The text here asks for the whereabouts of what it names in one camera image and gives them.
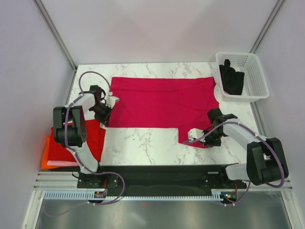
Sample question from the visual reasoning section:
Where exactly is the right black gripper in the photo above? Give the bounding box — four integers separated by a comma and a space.
199, 128, 224, 147

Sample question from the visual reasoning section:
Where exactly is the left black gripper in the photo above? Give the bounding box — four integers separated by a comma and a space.
90, 104, 114, 127

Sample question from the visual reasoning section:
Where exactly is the magenta t shirt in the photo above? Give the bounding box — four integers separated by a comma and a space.
109, 77, 219, 144

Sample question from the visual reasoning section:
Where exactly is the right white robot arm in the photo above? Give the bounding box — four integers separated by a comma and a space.
203, 108, 289, 188

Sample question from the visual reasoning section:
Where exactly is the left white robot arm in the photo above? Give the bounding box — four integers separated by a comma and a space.
53, 85, 119, 188

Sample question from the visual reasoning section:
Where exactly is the red folded t shirt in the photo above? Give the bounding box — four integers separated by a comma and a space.
47, 120, 106, 167

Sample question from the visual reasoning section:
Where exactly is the black t shirt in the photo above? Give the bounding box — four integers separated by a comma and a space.
219, 59, 244, 95

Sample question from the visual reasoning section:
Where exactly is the white plastic basket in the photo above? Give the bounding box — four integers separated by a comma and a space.
215, 52, 270, 103

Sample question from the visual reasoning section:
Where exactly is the orange folded t shirt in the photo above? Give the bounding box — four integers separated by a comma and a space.
41, 136, 78, 170

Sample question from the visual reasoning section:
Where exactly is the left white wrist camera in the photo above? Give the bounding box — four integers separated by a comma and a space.
105, 92, 120, 109

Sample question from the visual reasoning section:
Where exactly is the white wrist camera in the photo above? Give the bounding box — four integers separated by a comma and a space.
105, 92, 120, 109
188, 128, 204, 141

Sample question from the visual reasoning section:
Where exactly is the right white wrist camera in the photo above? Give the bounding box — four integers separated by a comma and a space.
188, 128, 204, 141

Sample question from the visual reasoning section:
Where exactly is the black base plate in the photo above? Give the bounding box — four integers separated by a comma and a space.
77, 165, 246, 192

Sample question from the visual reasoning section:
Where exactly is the white slotted cable duct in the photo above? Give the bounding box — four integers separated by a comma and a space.
44, 189, 237, 201

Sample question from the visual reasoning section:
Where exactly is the aluminium frame rail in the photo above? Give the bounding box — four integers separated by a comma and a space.
33, 170, 293, 191

